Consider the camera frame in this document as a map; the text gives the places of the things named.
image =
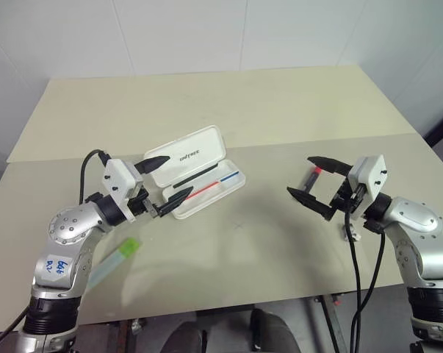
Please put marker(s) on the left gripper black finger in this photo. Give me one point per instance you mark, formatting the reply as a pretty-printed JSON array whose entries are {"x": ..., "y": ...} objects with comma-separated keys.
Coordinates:
[
  {"x": 153, "y": 164},
  {"x": 175, "y": 202}
]

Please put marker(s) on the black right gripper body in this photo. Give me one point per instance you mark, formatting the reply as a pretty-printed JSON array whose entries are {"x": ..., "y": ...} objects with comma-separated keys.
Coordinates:
[{"x": 345, "y": 196}]

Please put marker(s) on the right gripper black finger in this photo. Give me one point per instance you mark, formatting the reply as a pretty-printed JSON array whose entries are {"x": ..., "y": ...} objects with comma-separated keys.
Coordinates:
[
  {"x": 311, "y": 200},
  {"x": 329, "y": 164}
]

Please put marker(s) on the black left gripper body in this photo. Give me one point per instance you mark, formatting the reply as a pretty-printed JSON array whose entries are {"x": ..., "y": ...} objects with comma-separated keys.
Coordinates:
[{"x": 139, "y": 206}]

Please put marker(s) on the black marker with red cap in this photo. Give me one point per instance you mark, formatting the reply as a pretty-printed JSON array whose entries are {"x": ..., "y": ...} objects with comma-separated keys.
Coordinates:
[{"x": 310, "y": 182}]

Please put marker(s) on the green capped highlighter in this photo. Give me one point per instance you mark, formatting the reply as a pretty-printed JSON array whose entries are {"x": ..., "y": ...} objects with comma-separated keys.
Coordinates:
[{"x": 129, "y": 247}]

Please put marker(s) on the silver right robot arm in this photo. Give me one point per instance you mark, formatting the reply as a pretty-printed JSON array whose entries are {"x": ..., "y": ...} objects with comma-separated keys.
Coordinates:
[{"x": 416, "y": 217}]

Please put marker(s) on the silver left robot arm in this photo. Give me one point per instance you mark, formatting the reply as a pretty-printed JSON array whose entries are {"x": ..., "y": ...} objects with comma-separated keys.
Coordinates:
[{"x": 65, "y": 228}]

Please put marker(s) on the red and blue pen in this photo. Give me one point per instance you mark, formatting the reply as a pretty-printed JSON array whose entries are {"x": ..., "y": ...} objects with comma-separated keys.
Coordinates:
[{"x": 208, "y": 188}]

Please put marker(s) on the white plastic pencil case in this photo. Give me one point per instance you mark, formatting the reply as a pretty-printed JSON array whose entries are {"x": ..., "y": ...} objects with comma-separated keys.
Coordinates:
[{"x": 191, "y": 154}]

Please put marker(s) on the black pen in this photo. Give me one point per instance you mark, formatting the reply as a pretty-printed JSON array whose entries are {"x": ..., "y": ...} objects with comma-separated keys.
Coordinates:
[{"x": 195, "y": 176}]

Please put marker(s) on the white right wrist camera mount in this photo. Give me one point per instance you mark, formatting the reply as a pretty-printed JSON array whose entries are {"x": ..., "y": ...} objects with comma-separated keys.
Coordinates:
[{"x": 373, "y": 173}]

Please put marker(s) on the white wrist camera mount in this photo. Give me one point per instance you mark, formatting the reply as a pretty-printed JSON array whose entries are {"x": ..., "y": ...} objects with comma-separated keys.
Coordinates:
[
  {"x": 373, "y": 173},
  {"x": 116, "y": 174}
]

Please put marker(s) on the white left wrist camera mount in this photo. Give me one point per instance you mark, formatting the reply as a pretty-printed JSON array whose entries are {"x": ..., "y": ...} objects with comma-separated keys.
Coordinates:
[{"x": 116, "y": 174}]

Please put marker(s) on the small metal table bracket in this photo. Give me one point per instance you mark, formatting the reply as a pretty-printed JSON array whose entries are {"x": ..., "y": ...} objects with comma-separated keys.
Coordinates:
[{"x": 138, "y": 326}]

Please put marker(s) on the metal table frame bar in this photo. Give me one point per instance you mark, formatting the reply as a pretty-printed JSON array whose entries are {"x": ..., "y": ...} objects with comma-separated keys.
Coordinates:
[{"x": 335, "y": 323}]

